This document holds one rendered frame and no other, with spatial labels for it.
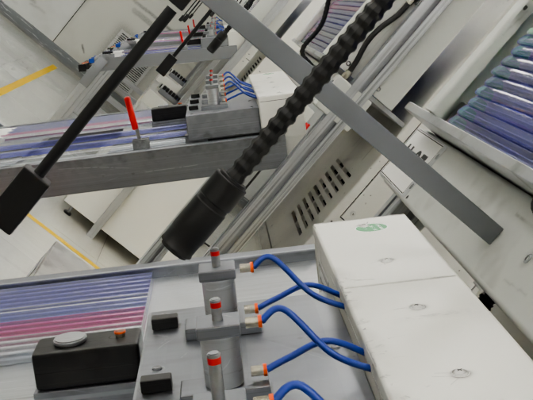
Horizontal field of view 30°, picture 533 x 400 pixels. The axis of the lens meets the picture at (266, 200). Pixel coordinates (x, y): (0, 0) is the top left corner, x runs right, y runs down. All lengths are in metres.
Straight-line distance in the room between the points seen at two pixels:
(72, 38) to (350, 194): 7.51
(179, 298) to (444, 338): 0.44
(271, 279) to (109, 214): 4.16
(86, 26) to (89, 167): 7.41
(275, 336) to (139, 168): 1.17
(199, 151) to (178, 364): 1.18
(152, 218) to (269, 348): 4.53
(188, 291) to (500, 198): 0.35
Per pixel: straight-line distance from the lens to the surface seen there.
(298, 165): 1.76
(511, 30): 0.92
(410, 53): 1.78
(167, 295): 0.97
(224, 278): 0.65
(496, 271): 0.67
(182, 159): 1.79
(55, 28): 9.23
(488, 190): 0.78
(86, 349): 0.72
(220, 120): 1.82
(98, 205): 5.16
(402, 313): 0.61
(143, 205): 5.14
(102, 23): 9.18
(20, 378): 0.82
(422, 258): 0.72
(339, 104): 0.67
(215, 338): 0.54
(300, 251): 1.03
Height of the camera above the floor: 1.34
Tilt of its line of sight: 7 degrees down
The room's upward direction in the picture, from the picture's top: 40 degrees clockwise
